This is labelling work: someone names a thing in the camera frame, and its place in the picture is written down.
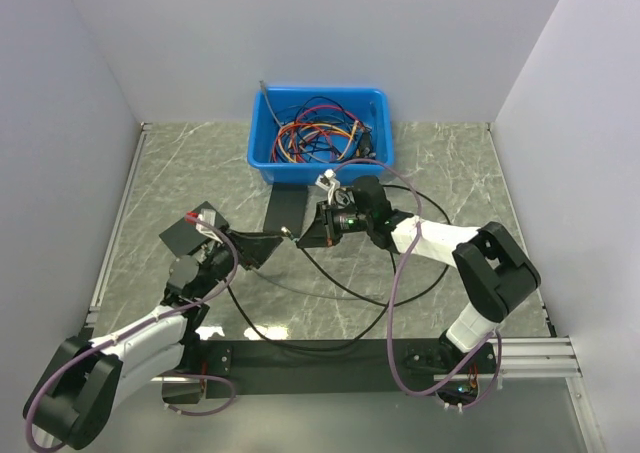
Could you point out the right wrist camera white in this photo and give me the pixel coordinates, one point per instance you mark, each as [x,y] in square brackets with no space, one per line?
[329,183]

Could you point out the blue plastic bin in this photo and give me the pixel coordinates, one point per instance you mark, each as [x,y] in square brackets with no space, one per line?
[298,132]

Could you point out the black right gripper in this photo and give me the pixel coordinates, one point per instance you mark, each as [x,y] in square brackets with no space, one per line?
[323,231]

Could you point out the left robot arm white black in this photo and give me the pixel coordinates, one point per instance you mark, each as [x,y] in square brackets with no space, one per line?
[86,379]

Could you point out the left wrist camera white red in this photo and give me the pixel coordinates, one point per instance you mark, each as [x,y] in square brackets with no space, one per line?
[204,222]

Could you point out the black flat box far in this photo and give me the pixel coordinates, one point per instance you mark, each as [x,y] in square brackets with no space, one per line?
[286,208]

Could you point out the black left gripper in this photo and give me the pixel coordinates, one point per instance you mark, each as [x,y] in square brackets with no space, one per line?
[254,250]

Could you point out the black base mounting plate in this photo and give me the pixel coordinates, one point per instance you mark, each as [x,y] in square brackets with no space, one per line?
[258,367]

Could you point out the black network switch box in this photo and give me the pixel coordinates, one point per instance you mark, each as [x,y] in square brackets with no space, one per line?
[182,238]

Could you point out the black cable teal plug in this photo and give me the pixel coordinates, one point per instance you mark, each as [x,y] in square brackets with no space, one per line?
[378,302]

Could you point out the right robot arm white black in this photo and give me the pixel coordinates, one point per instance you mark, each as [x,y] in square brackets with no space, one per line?
[496,273]

